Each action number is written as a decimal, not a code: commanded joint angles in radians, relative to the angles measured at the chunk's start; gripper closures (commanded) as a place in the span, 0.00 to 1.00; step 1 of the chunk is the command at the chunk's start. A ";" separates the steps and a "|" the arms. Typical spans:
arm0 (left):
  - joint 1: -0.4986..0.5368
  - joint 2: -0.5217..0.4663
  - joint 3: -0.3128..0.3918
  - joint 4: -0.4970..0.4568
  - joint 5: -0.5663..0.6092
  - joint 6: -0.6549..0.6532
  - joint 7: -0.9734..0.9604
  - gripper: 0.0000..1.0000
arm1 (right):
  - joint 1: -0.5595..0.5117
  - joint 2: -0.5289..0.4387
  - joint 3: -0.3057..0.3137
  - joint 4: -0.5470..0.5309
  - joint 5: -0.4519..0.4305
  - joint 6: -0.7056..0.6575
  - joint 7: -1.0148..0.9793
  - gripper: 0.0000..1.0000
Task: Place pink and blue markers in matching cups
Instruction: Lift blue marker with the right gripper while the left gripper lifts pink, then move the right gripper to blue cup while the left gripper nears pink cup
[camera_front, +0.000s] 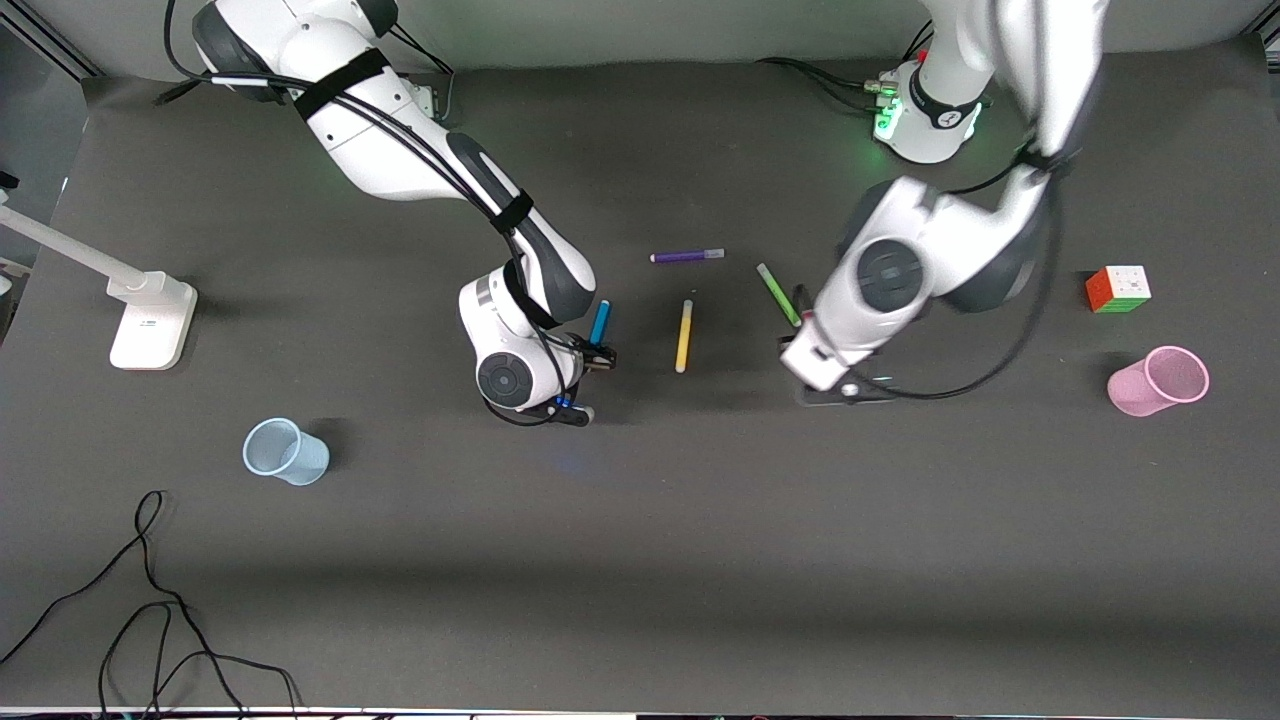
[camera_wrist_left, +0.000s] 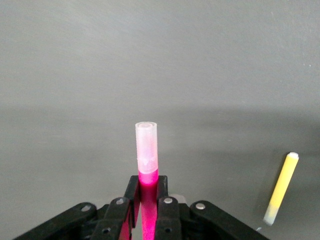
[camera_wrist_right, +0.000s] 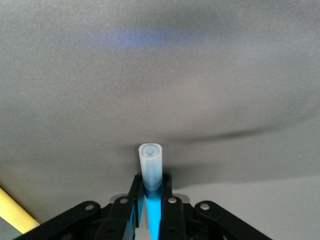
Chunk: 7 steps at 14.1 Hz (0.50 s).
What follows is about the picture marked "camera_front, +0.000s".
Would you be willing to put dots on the green marker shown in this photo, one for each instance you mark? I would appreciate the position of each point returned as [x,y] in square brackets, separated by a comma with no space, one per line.
[775,288]

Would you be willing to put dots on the Rubik's cube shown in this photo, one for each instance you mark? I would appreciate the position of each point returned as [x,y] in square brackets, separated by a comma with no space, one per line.
[1118,288]

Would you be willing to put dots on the pink plastic cup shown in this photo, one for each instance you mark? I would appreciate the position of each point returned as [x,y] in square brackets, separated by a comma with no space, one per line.
[1150,385]

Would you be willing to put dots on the light blue plastic cup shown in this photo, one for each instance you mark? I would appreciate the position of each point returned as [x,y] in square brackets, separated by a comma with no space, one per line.
[285,455]

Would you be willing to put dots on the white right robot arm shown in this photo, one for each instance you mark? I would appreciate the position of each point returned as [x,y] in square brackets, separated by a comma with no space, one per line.
[400,150]

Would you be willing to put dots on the yellow marker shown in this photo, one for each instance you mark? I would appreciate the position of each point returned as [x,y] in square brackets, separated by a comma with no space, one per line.
[684,335]

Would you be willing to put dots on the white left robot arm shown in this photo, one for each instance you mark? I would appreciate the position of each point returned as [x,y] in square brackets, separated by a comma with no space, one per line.
[885,275]

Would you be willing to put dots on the blue marker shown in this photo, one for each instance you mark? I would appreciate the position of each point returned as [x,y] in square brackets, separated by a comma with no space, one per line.
[600,322]

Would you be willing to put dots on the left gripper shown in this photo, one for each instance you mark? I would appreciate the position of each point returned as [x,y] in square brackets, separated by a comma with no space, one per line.
[801,303]

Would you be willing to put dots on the white desk lamp stand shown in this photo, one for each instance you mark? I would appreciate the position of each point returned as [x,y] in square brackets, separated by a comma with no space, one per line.
[150,320]

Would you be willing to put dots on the purple marker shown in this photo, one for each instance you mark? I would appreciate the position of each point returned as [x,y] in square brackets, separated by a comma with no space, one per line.
[685,257]

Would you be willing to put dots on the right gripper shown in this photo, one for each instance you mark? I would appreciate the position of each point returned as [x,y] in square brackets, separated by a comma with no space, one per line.
[598,356]

